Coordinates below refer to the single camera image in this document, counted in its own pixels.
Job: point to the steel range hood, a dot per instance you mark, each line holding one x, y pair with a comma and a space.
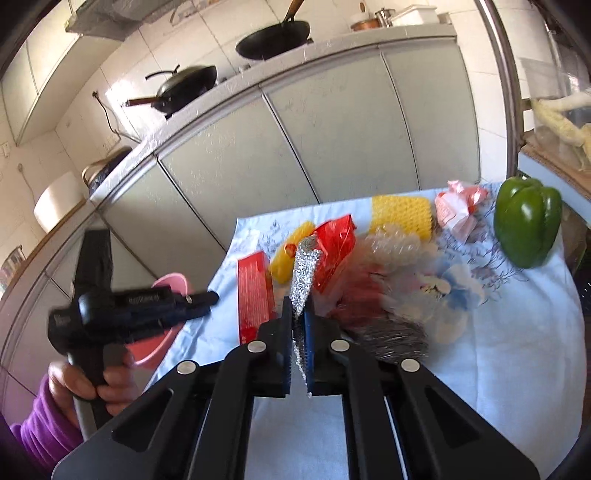
120, 14

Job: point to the copper pot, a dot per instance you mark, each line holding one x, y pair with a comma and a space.
364, 24

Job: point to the person's left forearm purple sleeve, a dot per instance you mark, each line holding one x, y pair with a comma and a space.
44, 434

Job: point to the pink plastic bucket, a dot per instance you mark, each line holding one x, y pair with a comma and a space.
152, 346

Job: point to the white wall cabinet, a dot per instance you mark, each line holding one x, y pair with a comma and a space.
37, 69

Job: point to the red cardboard box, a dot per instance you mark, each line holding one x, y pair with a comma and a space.
254, 300

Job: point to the small steel pot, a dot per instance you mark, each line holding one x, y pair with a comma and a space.
383, 16

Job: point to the silver glitter wrapper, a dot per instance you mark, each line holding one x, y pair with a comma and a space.
302, 272

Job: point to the white plastic container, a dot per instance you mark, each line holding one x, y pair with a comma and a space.
413, 14

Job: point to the clear plastic bag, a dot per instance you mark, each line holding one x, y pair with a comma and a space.
392, 267

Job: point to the person's left hand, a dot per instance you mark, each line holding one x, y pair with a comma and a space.
117, 383

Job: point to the steel wool scourer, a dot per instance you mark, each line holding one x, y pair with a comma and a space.
392, 341

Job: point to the black lidded wok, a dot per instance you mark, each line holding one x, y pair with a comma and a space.
184, 87

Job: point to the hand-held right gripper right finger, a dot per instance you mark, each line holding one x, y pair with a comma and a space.
310, 360

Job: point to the blue and white wrapper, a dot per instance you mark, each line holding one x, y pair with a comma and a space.
457, 295

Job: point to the grey kitchen base cabinet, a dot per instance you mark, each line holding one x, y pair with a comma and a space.
300, 134

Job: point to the yellow knitted dishcloth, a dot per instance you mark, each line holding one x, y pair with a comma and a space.
401, 217

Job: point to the dark rice cooker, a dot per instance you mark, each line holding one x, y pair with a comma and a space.
104, 168

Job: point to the red foil wrapper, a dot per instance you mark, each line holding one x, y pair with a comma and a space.
334, 254

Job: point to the pink and white wrapper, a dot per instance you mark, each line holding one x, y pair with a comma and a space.
457, 212

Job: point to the glass jar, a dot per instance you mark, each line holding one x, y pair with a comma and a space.
10, 272

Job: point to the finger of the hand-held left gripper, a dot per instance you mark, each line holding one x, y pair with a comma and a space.
198, 298
184, 317

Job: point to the black open wok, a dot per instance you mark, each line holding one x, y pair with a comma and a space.
272, 41

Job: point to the green bell pepper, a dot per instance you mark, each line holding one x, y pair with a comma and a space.
526, 226

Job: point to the light blue floral tablecloth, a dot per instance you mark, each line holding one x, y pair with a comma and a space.
485, 369

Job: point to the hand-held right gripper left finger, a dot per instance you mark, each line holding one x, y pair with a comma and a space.
277, 364

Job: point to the napa cabbage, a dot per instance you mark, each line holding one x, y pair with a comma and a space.
561, 120

